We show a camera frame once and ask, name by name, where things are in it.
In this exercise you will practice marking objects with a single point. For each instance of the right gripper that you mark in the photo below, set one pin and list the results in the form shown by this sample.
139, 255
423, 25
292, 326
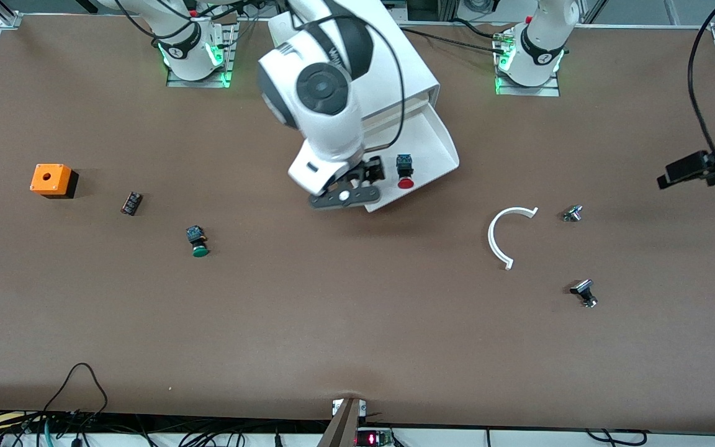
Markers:
372, 169

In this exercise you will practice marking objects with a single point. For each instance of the red mushroom push button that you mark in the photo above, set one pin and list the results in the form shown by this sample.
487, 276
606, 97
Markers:
404, 182

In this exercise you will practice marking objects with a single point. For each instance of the white drawer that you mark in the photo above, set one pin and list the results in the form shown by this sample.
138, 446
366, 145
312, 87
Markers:
432, 149

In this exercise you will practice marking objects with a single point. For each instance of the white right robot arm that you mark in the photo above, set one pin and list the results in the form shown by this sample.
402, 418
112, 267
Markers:
320, 87

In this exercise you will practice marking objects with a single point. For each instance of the white drawer cabinet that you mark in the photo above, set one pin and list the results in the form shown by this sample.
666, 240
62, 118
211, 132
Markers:
407, 68

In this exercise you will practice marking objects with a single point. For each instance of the green mushroom push button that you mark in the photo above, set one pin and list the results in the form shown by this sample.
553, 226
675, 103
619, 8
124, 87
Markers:
198, 243

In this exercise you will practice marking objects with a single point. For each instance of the small black contact block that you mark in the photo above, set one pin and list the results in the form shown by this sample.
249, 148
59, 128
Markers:
132, 203

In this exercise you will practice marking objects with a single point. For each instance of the red display module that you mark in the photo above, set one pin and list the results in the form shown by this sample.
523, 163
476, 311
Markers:
373, 439

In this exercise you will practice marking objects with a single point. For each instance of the white semicircular bracket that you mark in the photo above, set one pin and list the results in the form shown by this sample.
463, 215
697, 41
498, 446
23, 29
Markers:
491, 239

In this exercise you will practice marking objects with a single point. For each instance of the small metal bracket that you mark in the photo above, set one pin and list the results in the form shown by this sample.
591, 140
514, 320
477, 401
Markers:
336, 406

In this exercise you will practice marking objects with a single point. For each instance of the orange button enclosure box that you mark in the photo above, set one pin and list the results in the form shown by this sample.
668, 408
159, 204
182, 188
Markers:
50, 177

